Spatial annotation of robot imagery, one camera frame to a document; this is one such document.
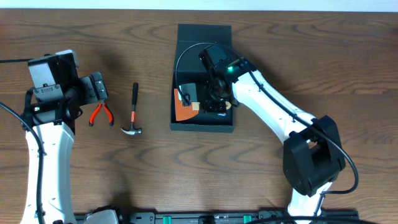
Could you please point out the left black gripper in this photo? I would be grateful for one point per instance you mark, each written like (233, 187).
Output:
(97, 88)

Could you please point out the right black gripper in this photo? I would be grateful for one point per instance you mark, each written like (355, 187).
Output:
(208, 107)

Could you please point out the orange scraper wooden handle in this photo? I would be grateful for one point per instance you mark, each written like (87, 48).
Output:
(185, 113)

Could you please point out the small claw hammer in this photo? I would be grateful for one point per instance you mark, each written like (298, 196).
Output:
(133, 131)

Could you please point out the dark green box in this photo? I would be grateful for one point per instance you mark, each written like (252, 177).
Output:
(191, 40)

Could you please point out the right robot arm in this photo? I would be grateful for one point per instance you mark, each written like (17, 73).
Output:
(211, 79)

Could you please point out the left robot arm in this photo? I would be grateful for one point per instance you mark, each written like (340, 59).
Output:
(50, 147)

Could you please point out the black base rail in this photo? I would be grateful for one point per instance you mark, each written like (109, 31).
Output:
(218, 218)

